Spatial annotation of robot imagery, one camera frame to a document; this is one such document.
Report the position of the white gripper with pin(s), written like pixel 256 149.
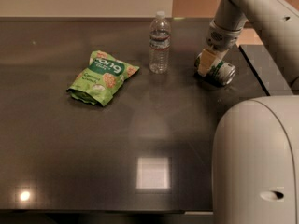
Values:
pixel 221 38

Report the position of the silver green 7up can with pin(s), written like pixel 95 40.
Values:
pixel 220 71

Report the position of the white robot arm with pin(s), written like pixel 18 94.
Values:
pixel 255 162

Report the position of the clear plastic water bottle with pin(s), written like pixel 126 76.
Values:
pixel 159 43

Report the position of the grey side table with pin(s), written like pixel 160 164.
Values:
pixel 265 70

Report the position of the green snack chip bag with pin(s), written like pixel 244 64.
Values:
pixel 103 77

